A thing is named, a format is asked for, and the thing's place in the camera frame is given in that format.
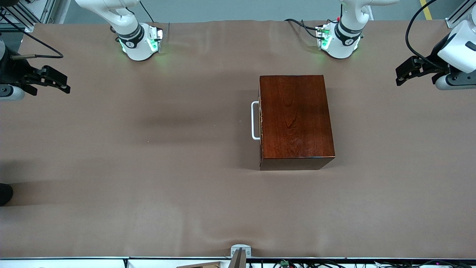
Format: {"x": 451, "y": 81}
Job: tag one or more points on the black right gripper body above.
{"x": 15, "y": 70}

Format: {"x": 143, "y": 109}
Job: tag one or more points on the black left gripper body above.
{"x": 433, "y": 61}

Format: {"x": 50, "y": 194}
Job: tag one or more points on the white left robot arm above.
{"x": 344, "y": 44}

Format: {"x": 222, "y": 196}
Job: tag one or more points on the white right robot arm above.
{"x": 135, "y": 48}

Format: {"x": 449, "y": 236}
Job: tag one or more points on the yellow floor tape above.
{"x": 426, "y": 9}

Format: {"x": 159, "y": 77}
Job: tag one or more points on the dark red wooden cabinet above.
{"x": 297, "y": 119}

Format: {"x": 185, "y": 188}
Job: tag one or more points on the black rounded object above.
{"x": 5, "y": 194}

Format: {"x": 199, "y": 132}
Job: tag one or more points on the brown table cloth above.
{"x": 148, "y": 186}

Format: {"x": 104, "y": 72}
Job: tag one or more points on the light brown wooden board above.
{"x": 202, "y": 265}

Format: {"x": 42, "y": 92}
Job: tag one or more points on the aluminium frame profile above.
{"x": 26, "y": 15}
{"x": 459, "y": 15}

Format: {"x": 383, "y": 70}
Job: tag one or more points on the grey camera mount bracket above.
{"x": 240, "y": 250}

